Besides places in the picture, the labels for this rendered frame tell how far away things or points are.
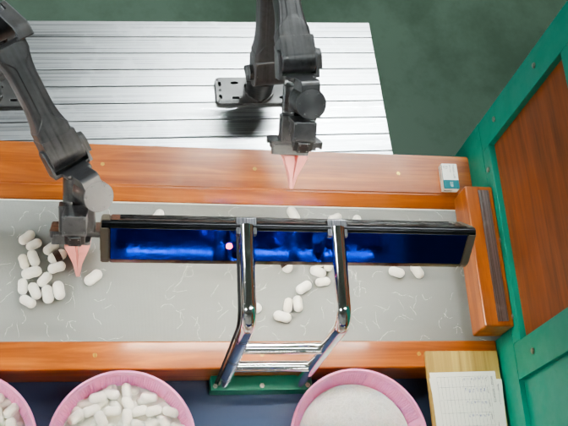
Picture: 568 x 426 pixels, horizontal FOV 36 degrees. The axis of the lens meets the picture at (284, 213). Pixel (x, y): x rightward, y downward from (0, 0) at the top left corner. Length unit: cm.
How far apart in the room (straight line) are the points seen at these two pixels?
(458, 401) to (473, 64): 162
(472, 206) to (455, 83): 128
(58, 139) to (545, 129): 89
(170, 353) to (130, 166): 40
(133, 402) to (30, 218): 42
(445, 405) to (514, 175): 47
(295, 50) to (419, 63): 142
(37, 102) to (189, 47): 59
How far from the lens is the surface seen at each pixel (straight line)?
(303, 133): 162
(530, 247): 173
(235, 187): 183
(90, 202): 161
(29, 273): 175
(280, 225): 142
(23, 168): 184
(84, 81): 205
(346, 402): 175
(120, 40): 211
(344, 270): 140
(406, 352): 177
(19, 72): 161
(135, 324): 173
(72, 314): 174
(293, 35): 168
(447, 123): 297
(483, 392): 179
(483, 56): 317
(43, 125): 163
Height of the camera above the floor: 239
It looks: 64 degrees down
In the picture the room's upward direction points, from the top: 22 degrees clockwise
